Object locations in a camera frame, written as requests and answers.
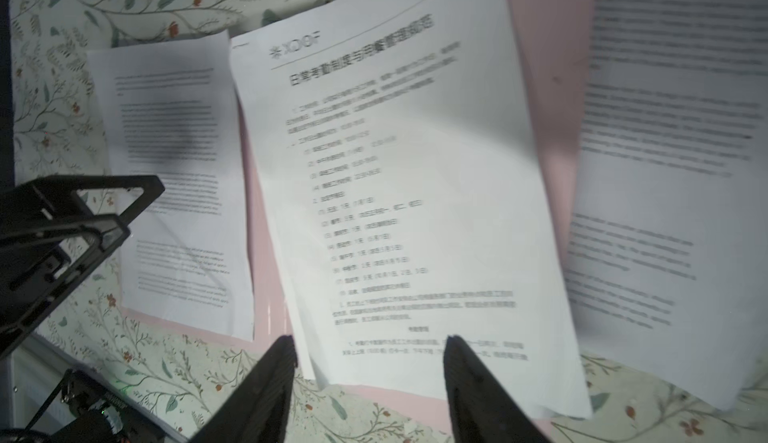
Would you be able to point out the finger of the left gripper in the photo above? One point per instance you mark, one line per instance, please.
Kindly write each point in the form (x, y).
(43, 262)
(62, 196)

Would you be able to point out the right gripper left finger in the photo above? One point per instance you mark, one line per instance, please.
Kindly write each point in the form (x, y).
(259, 408)

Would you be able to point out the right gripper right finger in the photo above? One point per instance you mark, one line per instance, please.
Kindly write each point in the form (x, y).
(480, 409)

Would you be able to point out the printed white paper sheet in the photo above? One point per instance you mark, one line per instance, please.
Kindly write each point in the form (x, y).
(170, 110)

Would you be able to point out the white paper sheet underneath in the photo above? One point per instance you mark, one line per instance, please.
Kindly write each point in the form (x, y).
(405, 200)

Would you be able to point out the pink file folder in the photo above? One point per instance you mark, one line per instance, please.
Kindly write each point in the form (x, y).
(553, 43)

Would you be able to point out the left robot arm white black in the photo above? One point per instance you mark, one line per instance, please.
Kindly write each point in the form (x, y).
(79, 409)

